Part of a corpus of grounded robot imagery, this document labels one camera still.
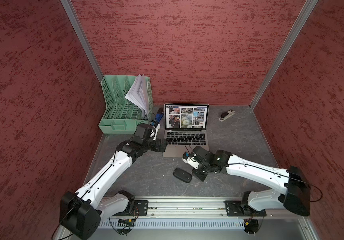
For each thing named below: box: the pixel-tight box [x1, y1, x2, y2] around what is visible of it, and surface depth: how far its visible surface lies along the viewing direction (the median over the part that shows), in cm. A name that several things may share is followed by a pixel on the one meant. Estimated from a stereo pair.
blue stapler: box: [154, 107, 165, 123], surface depth 112 cm
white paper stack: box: [124, 73, 149, 119], surface depth 94 cm
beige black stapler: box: [219, 109, 236, 122], surface depth 113 cm
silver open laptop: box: [163, 103, 210, 158], surface depth 102 cm
